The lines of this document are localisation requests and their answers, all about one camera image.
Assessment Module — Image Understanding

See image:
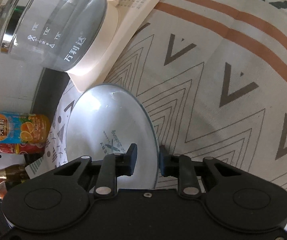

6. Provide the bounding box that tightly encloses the red snack can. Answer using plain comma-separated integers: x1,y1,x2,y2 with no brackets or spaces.
0,143,45,154

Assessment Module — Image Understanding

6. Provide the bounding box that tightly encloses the patterned white table cloth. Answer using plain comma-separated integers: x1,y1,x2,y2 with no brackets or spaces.
26,0,287,205

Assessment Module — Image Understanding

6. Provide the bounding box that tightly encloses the orange juice bottle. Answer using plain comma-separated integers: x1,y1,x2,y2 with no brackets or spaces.
0,111,51,144

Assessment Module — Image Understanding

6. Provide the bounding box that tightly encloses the glass electric kettle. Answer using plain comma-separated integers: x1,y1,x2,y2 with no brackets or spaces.
0,0,108,72

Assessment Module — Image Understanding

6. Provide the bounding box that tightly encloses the cream kettle base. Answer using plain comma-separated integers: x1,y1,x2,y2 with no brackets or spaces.
67,0,160,93

